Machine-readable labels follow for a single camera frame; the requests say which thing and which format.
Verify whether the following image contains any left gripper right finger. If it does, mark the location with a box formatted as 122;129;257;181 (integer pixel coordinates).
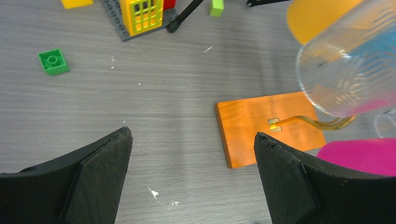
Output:
254;133;396;224

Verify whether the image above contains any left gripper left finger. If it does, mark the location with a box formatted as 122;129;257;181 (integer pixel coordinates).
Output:
0;127;133;224

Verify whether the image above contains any gold wine glass rack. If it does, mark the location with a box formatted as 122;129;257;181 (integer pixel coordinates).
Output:
214;91;355;168

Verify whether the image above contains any pink plastic goblet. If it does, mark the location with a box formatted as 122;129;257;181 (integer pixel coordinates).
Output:
317;138;396;176

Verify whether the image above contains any tall clear flute glass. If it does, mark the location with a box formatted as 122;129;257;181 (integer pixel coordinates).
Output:
374;109;396;138

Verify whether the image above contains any clear stemless wine glass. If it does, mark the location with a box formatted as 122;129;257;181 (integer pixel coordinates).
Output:
296;0;396;118

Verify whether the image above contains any blue plastic goblet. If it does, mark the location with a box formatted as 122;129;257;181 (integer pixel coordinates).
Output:
349;28;396;61

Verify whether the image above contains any orange plastic goblet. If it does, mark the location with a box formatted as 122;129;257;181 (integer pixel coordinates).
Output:
286;0;361;45

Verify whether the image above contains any dark green toy block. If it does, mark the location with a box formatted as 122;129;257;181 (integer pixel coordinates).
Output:
38;49;70;76

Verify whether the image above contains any yellow toy block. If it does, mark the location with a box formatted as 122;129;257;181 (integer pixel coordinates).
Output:
120;0;163;36

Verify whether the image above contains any black music stand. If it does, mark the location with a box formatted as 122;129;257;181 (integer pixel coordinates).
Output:
166;0;288;33

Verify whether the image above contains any small yellow toy brick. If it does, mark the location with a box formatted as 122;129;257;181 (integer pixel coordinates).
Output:
61;0;94;9

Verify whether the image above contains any red toy block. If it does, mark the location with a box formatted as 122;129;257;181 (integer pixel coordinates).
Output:
163;0;176;10

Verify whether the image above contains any small green toy cube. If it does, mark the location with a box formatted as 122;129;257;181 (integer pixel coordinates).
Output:
209;0;224;17

